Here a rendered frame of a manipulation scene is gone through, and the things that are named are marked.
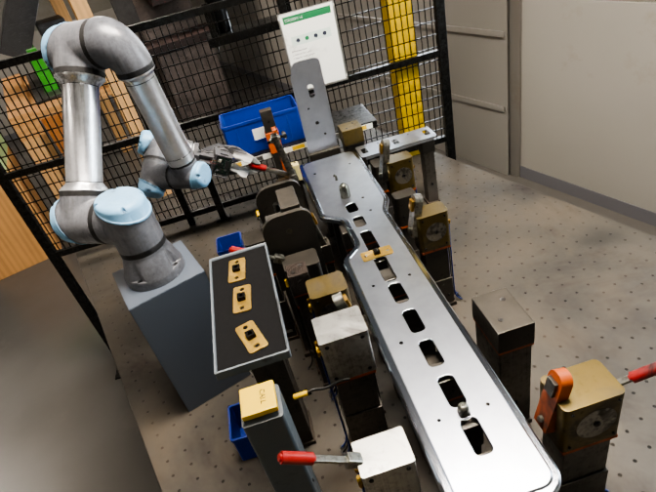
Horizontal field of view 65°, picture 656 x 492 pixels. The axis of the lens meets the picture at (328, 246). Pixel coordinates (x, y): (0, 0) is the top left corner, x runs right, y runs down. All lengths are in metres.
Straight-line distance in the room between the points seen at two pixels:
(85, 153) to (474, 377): 1.02
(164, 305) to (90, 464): 1.42
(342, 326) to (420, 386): 0.19
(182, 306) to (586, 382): 0.92
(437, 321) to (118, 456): 1.78
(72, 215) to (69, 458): 1.57
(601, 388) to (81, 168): 1.19
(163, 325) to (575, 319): 1.11
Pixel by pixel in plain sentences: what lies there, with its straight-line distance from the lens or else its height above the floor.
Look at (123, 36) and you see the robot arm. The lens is 1.36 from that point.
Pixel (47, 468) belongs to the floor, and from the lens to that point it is 2.77.
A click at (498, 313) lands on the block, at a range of 1.12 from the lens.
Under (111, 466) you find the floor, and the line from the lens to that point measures 2.57.
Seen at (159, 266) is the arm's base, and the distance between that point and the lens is 1.32.
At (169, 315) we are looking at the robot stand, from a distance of 1.35.
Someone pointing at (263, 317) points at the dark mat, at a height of 1.16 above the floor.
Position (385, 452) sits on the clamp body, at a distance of 0.89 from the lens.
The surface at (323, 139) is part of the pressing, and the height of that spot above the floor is 1.04.
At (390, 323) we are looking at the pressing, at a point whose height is 1.00.
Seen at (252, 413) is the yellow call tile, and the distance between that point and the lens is 0.87.
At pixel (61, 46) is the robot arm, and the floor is 1.64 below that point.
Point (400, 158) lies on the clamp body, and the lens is 1.71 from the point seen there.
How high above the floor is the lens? 1.81
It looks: 35 degrees down
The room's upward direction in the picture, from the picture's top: 15 degrees counter-clockwise
